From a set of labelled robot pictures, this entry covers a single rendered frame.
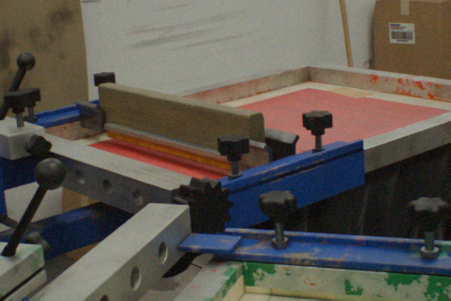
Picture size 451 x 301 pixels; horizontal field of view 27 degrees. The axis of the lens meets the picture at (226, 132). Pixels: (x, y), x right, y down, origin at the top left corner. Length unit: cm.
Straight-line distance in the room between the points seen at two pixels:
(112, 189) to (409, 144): 51
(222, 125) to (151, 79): 258
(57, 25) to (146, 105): 212
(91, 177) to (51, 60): 238
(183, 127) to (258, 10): 287
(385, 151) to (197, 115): 29
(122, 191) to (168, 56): 284
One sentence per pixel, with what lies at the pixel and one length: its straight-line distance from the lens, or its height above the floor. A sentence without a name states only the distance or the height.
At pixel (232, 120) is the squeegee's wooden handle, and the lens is 139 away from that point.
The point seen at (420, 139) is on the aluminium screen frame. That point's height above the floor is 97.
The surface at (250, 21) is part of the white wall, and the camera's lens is 431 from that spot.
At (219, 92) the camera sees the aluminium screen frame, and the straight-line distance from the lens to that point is 192.
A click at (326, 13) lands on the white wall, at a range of 465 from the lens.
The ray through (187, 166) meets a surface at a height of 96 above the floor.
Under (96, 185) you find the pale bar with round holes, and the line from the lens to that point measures 125.
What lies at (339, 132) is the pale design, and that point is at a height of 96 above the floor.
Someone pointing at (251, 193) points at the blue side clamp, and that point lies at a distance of 125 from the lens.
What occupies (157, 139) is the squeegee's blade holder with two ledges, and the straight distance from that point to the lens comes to 153.
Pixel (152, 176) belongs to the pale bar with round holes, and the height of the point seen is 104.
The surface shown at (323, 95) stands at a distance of 194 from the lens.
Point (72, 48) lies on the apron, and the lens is 369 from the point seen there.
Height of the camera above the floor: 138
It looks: 14 degrees down
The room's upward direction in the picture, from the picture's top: 4 degrees counter-clockwise
